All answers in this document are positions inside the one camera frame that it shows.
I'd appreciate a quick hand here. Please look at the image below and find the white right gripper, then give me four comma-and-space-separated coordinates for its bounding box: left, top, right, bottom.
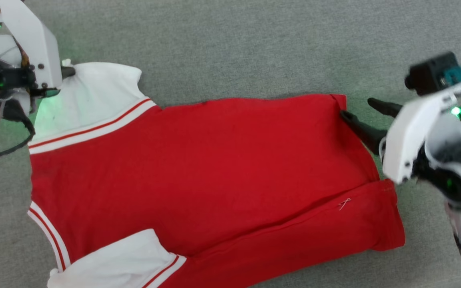
339, 83, 461, 185

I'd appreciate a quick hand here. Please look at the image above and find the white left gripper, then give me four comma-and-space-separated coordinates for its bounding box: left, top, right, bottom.
0, 0, 76, 99

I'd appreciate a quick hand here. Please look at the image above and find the red and white garment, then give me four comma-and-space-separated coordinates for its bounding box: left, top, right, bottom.
27, 59, 406, 288

